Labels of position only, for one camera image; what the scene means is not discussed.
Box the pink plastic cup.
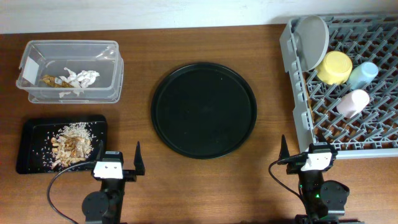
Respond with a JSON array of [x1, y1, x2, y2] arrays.
[[336, 89, 370, 118]]

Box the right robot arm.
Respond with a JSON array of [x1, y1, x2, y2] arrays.
[[268, 135, 360, 224]]

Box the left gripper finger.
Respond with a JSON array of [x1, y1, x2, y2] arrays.
[[134, 142, 146, 175], [96, 140, 104, 161]]

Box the peanut shells and rice scraps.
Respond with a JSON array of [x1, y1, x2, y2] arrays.
[[36, 122, 98, 170]]

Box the grey dishwasher rack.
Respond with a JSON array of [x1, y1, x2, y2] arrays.
[[279, 14, 397, 159]]

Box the black rectangular tray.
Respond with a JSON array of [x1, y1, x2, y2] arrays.
[[16, 114, 108, 174]]

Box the gold chopstick wrapper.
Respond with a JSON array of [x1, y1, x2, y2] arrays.
[[41, 75, 73, 88]]

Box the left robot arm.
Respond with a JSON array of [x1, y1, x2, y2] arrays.
[[81, 142, 146, 224]]

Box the blue plastic cup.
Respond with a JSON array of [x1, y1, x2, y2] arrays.
[[346, 62, 379, 90]]

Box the wooden chopstick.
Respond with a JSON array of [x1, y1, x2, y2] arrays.
[[304, 80, 314, 122]]

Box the round black serving tray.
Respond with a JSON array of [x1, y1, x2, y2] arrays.
[[150, 62, 257, 159]]

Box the grey plate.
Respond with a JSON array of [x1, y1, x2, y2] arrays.
[[294, 16, 329, 72]]

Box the clear plastic bin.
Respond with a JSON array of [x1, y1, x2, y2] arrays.
[[16, 40, 124, 104]]

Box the white napkin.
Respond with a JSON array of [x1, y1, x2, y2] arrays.
[[60, 67, 100, 88]]

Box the yellow bowl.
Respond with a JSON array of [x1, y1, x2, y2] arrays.
[[316, 51, 353, 85]]

